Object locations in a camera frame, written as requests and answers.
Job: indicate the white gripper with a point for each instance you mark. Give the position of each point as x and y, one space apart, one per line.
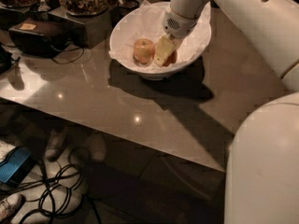
177 24

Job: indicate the red apple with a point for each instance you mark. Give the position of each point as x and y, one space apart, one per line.
172 58

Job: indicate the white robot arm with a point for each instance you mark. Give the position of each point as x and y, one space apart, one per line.
262 177

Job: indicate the left yellow-red apple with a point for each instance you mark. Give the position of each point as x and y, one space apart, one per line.
143 48

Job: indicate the white bowl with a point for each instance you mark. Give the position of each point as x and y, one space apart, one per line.
193 52

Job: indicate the white paper liner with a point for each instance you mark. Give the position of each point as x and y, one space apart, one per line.
143 22

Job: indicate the small black cup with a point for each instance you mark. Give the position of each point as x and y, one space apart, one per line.
127 7

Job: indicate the grey metal stand block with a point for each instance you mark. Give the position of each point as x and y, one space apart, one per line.
85 31

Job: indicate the black device box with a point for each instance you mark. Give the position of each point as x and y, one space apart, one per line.
39 38

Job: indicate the metal serving spoon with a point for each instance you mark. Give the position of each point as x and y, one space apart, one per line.
43 6

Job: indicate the dark object at left edge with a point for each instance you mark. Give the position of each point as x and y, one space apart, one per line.
5 60

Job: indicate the blue foot pedal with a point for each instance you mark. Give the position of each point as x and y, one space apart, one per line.
15 166

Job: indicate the white sneaker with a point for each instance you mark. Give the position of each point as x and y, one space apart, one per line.
9 206

